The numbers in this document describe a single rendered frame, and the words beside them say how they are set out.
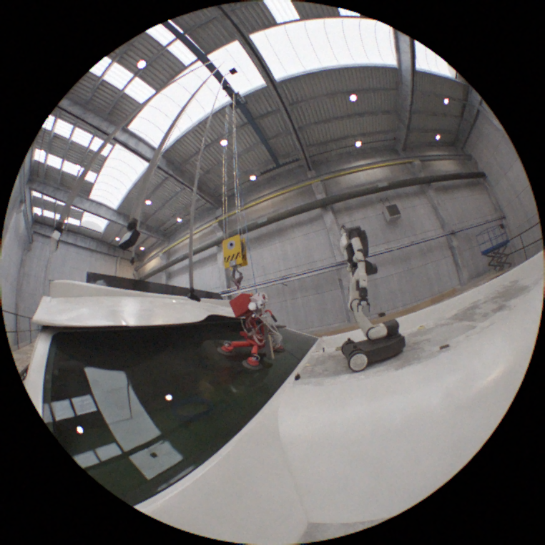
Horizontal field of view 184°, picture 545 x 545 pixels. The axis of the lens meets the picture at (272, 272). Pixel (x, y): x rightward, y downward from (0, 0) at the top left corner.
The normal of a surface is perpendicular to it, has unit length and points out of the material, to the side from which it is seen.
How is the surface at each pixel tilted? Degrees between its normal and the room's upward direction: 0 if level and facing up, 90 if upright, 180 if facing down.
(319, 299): 90
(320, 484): 50
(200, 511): 54
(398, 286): 90
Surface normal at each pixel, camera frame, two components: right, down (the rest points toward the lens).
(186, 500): 0.57, -0.81
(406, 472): -0.40, -0.75
